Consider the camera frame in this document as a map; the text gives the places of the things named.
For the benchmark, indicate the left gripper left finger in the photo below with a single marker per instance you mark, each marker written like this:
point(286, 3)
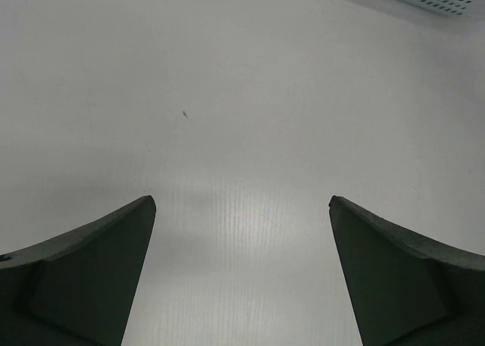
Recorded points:
point(78, 287)

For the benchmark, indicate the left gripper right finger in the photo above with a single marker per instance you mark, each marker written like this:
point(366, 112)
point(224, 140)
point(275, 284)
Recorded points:
point(406, 288)

